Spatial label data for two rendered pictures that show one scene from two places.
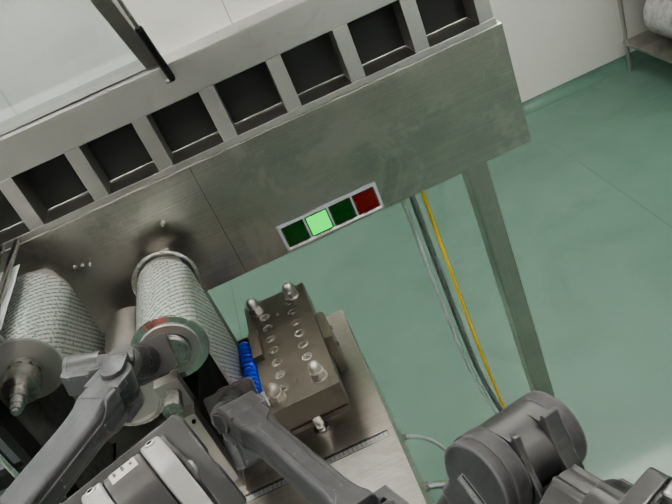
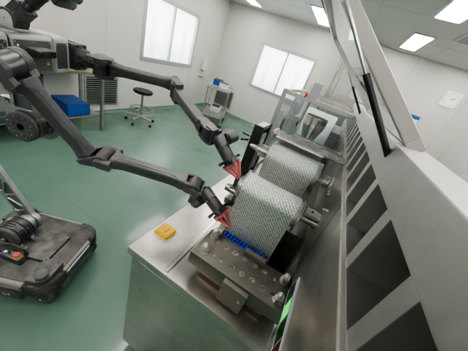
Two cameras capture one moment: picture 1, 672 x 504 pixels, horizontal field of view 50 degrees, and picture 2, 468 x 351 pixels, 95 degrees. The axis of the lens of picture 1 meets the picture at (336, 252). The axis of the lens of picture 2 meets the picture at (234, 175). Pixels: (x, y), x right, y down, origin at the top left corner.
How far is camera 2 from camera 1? 145 cm
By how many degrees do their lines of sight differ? 89
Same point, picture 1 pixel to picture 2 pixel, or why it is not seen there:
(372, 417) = (180, 276)
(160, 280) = (281, 191)
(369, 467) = (164, 253)
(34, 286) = (307, 160)
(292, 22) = (422, 207)
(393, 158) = not seen: outside the picture
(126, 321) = not seen: hidden behind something
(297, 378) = (215, 247)
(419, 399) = not seen: outside the picture
